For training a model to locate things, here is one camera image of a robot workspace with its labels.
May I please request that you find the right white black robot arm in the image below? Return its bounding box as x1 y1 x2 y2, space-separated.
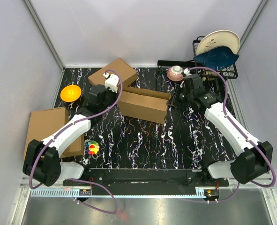
172 74 273 186

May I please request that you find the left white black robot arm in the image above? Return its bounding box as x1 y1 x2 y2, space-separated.
22 84 121 189

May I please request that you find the closed cardboard box back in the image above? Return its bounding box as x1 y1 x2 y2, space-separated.
88 58 138 86

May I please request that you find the small cardboard box left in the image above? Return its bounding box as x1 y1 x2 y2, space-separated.
61 134 84 158

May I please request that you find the large cardboard box left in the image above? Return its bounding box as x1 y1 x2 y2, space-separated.
23 107 68 158

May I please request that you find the beige cup in rack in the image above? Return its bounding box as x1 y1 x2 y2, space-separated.
202 71 217 82

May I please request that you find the pink patterned bowl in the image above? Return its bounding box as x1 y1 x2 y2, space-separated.
167 66 183 82

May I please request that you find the orange bowl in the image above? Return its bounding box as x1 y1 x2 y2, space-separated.
60 85 82 103

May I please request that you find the blue leaf plate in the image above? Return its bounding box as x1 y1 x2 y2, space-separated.
194 46 239 70

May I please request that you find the rainbow flower toy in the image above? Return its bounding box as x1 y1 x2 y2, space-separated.
86 141 100 155

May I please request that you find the cream floral plate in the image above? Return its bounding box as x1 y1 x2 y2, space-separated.
195 30 240 55

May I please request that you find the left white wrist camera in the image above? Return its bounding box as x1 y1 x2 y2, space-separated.
103 72 119 93

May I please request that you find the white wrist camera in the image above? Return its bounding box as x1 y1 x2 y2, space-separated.
103 72 119 93
183 68 192 76

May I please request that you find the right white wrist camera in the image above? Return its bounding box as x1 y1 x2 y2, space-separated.
183 68 192 76

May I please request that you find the black wire dish rack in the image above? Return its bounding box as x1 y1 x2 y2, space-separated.
156 36 239 104

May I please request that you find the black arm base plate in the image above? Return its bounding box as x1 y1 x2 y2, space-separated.
62 169 230 188

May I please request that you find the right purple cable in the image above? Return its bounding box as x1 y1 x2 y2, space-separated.
182 67 277 203

